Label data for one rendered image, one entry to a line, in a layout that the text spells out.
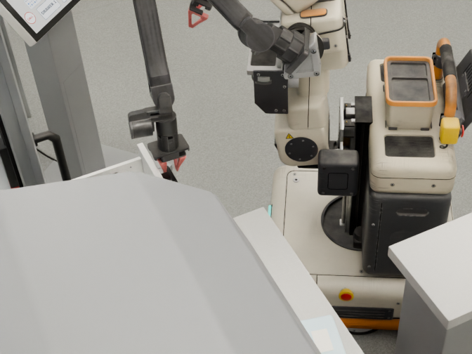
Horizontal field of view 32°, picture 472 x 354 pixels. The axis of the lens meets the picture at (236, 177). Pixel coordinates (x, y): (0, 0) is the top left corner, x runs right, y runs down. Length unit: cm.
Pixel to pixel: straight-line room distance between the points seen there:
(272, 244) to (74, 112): 126
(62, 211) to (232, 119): 285
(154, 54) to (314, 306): 77
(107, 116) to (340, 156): 167
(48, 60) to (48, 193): 206
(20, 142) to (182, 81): 269
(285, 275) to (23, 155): 97
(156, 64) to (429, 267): 90
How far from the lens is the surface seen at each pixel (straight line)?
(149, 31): 215
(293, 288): 221
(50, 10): 289
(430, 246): 233
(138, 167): 241
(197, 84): 409
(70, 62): 320
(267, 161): 364
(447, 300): 222
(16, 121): 145
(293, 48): 221
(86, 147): 344
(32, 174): 153
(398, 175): 249
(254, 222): 236
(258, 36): 217
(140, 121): 220
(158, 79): 217
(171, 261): 100
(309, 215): 304
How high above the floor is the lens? 250
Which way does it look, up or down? 44 degrees down
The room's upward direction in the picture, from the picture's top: 4 degrees counter-clockwise
